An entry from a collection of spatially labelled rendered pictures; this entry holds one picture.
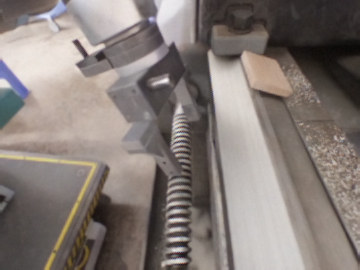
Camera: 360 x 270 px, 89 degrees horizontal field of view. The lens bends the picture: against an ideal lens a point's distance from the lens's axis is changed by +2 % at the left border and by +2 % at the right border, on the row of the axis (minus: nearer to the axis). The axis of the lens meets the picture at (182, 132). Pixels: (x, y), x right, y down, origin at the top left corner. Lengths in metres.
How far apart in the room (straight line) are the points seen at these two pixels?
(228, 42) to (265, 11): 0.08
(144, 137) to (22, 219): 0.77
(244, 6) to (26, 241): 0.90
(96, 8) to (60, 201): 0.76
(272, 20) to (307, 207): 0.29
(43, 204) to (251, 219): 0.82
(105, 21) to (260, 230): 0.24
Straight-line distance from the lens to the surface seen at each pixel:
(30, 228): 0.90
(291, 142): 0.26
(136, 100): 0.22
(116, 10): 0.22
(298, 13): 0.40
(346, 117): 0.53
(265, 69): 0.31
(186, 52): 0.42
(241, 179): 0.21
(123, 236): 1.08
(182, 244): 0.29
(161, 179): 0.68
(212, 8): 0.36
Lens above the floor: 1.02
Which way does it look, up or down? 51 degrees down
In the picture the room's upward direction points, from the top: 3 degrees counter-clockwise
